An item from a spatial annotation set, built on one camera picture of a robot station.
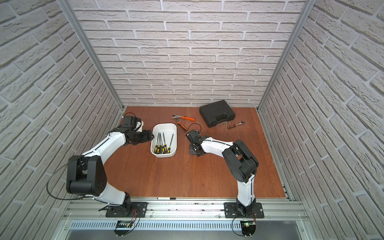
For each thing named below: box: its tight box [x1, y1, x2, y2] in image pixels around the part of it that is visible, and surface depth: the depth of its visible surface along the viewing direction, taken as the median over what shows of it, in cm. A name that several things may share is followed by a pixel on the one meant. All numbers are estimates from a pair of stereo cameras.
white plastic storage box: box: [150, 123, 177, 158], surface depth 102 cm
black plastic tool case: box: [199, 100, 236, 128], surface depth 113 cm
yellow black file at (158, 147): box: [157, 132, 161, 155], surface depth 96 cm
